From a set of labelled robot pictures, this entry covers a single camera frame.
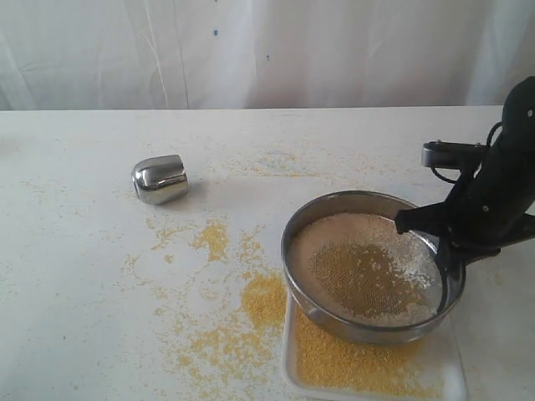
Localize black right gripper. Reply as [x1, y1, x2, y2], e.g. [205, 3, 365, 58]
[395, 158, 534, 315]

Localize round steel mesh sieve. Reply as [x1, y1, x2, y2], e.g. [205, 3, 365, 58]
[281, 190, 466, 344]

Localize stainless steel cup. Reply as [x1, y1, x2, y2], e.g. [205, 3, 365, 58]
[131, 155, 189, 206]

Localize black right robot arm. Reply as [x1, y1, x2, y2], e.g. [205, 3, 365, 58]
[395, 77, 534, 311]

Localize rice and millet grains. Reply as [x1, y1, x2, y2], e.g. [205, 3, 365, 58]
[289, 213, 441, 327]

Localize sieved yellow millet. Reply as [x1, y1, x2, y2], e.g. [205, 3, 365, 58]
[295, 310, 450, 398]

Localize clear plastic tray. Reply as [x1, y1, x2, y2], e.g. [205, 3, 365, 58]
[281, 298, 468, 400]

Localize yellow spilled grain pile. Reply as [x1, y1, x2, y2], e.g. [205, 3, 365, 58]
[241, 274, 287, 331]

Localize white backdrop curtain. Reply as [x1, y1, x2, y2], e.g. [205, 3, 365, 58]
[1, 1, 534, 110]

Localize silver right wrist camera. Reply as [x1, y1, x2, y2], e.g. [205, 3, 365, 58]
[421, 141, 488, 170]

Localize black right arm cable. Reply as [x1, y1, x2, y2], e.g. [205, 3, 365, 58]
[430, 120, 507, 183]

